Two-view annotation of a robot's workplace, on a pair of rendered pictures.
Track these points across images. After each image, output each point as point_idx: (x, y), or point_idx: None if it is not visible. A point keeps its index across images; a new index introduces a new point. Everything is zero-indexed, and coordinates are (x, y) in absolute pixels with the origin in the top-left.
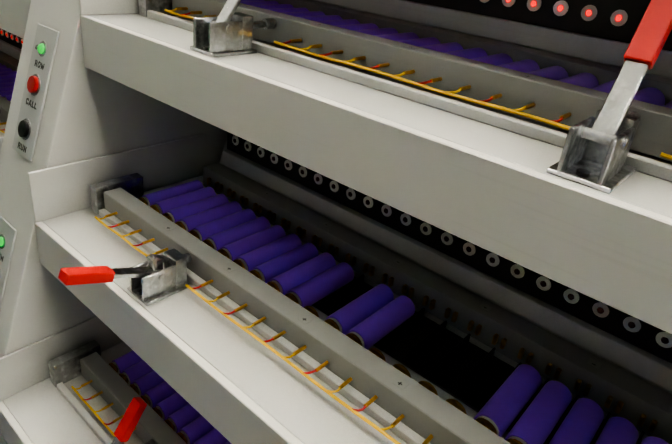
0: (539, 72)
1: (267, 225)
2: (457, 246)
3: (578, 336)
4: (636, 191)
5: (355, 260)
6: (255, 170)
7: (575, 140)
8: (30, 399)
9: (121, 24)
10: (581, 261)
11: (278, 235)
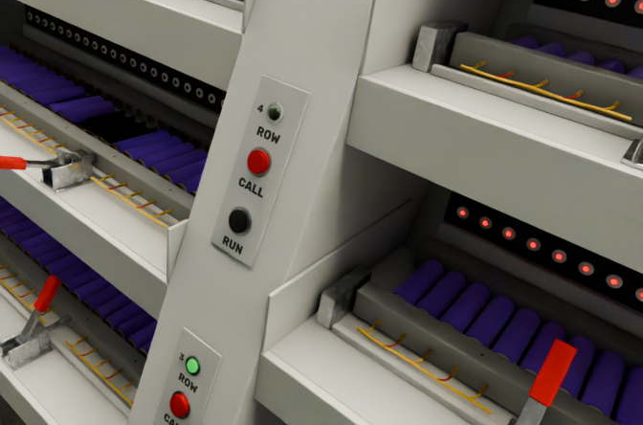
0: None
1: (37, 67)
2: (148, 72)
3: (203, 117)
4: None
5: (92, 87)
6: (42, 36)
7: None
8: None
9: None
10: (99, 19)
11: (42, 72)
